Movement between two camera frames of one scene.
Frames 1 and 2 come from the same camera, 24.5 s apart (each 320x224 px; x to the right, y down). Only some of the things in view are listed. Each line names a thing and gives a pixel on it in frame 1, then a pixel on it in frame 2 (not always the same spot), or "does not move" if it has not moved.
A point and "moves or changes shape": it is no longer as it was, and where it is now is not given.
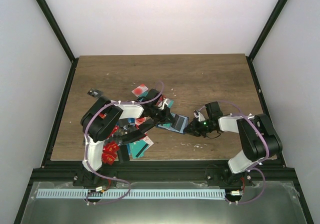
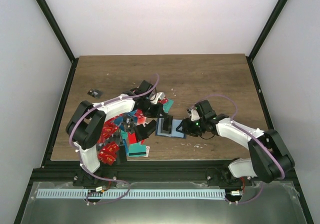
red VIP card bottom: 109,152 does not move
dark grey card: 177,122 -> 166,123
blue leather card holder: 177,123 moves or changes shape
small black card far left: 95,93 does not move
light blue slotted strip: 129,193 does not move
